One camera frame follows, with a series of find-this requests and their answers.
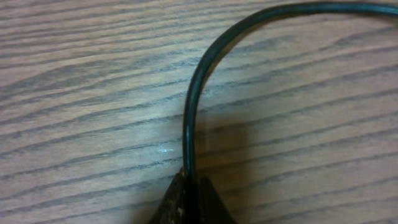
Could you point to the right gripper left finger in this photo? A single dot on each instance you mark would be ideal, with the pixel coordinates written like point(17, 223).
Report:
point(172, 207)

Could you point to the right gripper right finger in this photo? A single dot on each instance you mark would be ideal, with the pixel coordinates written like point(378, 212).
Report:
point(213, 210)

